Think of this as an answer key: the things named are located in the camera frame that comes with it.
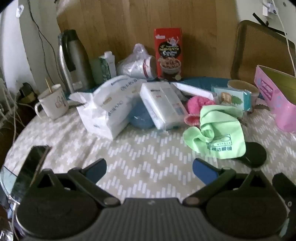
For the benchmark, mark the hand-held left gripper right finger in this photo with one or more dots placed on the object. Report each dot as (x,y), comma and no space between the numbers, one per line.
(203,172)

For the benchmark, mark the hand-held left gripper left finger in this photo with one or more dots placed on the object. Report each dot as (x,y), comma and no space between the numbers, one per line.
(96,172)

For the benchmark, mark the green printed cloth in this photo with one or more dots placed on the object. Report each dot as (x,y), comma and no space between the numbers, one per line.
(219,132)

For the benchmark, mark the pink fluffy cloth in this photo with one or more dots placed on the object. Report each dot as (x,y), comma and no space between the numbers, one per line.
(197,105)

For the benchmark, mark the blue cloth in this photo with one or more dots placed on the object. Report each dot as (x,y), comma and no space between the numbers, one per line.
(141,117)

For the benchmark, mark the large white tissue pack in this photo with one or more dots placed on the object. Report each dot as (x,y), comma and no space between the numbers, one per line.
(108,102)

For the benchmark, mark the black round hand mirror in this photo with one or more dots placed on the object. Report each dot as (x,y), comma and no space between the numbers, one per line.
(255,154)

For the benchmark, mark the patterned tablecloth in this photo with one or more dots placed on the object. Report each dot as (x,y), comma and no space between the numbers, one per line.
(143,153)

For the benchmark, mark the black smartphone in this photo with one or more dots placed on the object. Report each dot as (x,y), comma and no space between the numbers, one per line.
(30,169)

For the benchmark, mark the teal snack packet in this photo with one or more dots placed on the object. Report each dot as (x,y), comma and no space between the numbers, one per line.
(233,98)

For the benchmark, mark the white enamel mug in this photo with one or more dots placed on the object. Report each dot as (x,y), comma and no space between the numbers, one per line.
(54,102)

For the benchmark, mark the white flat packet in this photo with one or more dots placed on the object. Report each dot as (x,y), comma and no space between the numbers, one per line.
(194,90)

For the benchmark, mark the wooden stick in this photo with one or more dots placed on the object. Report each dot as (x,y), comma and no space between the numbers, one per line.
(48,85)

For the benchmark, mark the pale green box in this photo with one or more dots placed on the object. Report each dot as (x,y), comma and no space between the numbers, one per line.
(96,71)

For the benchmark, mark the dark container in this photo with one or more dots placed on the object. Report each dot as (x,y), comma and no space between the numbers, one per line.
(26,92)

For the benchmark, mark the green patterned carton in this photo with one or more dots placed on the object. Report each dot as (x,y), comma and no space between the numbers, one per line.
(106,66)

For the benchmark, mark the steel thermos flask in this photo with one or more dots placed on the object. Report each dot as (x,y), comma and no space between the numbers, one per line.
(72,60)

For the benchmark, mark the plastic bag of cups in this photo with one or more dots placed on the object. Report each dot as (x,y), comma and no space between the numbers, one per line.
(136,64)

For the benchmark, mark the red cereal box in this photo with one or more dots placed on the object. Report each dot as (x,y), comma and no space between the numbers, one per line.
(168,53)

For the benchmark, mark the brown tray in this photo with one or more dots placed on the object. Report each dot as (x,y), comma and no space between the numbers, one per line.
(259,51)

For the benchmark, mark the wooden board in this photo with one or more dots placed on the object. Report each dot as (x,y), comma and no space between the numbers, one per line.
(138,23)

